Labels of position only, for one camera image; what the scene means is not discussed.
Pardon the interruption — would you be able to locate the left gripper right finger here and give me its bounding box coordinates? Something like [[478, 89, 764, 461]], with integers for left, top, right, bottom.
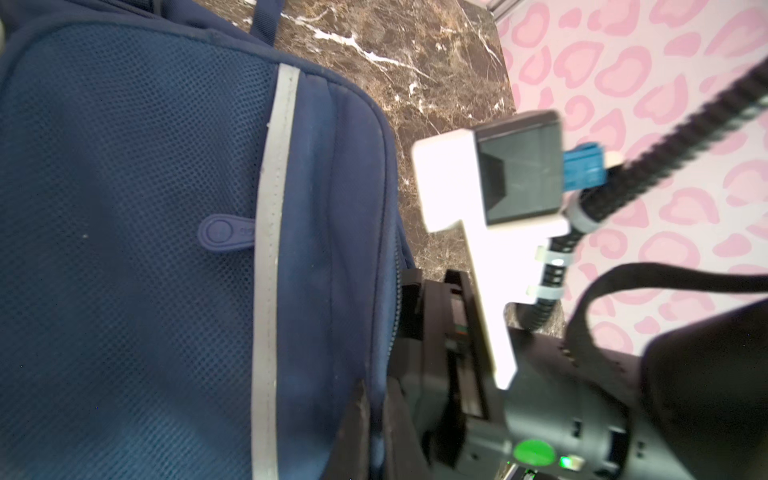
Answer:
[[383, 377, 432, 480]]

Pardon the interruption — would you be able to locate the navy blue student backpack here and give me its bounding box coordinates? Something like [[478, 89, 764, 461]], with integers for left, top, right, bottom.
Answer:
[[1, 1, 413, 479]]

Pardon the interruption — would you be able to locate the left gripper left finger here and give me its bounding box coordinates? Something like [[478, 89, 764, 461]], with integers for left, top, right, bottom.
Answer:
[[322, 381, 371, 480]]

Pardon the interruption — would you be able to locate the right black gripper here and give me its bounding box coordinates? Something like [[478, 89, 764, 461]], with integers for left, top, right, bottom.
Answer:
[[388, 269, 648, 479]]

